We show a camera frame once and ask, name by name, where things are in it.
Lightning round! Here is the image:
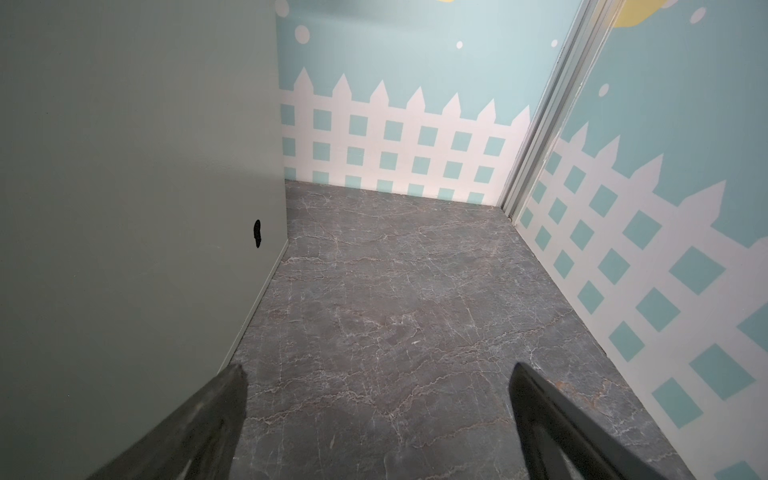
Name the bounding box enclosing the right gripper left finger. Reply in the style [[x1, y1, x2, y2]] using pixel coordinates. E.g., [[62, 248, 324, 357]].
[[90, 364, 248, 479]]

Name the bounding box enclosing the beige metal cabinet counter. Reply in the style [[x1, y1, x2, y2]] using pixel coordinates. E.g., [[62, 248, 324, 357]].
[[1, 1, 287, 479]]

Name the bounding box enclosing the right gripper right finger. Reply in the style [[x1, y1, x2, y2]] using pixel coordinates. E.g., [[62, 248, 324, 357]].
[[508, 362, 663, 480]]

